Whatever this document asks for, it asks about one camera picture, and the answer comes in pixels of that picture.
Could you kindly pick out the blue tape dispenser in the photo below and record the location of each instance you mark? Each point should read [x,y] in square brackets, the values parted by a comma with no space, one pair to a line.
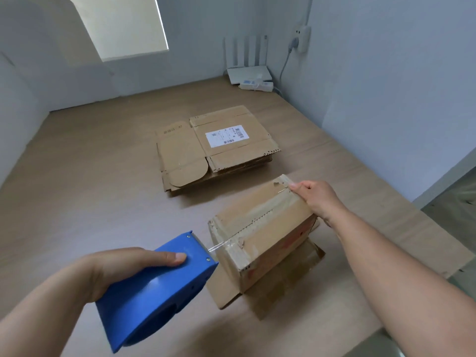
[156,297]

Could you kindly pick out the clear yellowish tape roll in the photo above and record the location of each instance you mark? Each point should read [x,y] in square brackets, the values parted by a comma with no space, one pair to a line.
[219,245]

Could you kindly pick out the white-labelled cardboard box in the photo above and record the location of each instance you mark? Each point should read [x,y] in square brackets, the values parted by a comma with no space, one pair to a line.
[267,234]

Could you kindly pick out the person's left hand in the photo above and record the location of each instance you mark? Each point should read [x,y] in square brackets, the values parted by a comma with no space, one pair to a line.
[119,265]

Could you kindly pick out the person's right forearm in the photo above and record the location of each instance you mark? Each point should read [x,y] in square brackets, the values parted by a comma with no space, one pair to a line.
[401,286]

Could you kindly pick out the bright window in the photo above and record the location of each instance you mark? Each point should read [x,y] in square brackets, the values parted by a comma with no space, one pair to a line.
[122,25]

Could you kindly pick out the tuck-flap cardboard box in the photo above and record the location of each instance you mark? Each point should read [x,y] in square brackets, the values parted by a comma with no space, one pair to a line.
[178,152]

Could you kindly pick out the stack of cardboard boxes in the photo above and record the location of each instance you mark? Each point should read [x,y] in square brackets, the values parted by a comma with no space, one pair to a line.
[238,168]

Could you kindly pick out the white router with antennas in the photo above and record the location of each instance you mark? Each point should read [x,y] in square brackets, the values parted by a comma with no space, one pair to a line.
[247,74]

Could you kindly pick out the person's right hand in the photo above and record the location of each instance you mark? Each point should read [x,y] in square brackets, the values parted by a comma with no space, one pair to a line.
[321,200]

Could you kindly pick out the white foam partition board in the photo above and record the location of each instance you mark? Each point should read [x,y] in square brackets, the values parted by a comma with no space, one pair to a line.
[18,118]

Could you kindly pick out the white power strip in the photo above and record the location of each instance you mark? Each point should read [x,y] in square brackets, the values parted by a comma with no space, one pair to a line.
[260,85]

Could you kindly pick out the person's left forearm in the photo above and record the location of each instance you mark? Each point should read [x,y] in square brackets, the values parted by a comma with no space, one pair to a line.
[37,316]

